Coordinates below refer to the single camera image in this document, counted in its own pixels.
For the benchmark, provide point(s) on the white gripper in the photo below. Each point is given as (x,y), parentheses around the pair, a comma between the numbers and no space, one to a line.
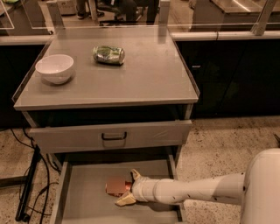
(142,188)

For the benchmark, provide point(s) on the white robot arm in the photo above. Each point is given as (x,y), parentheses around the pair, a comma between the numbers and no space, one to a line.
(256,191)

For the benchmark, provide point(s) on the grey open middle drawer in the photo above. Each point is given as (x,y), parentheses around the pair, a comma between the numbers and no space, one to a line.
(81,196)

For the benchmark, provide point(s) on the grey top drawer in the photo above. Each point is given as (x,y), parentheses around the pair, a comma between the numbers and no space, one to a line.
(89,137)

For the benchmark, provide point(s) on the grey drawer cabinet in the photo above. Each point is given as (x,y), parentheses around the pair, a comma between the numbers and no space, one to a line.
(152,85)

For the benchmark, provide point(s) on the green soda can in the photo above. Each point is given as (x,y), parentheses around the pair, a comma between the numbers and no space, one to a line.
(109,54)

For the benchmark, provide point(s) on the black metal floor bar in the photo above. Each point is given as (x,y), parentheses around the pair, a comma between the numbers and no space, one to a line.
(27,186)

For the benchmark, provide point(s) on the white ceramic bowl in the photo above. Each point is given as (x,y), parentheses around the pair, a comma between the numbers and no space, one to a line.
(56,68)

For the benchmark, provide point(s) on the black office chair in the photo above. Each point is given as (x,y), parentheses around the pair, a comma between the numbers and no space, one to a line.
(129,8)

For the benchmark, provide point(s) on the clear acrylic barrier panel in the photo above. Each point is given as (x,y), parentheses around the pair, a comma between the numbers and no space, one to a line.
(39,17)

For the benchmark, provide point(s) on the black drawer handle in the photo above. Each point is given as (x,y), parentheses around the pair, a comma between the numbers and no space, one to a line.
(113,136)

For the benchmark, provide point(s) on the grey counter rail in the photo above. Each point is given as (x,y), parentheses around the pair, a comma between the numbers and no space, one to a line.
(177,36)

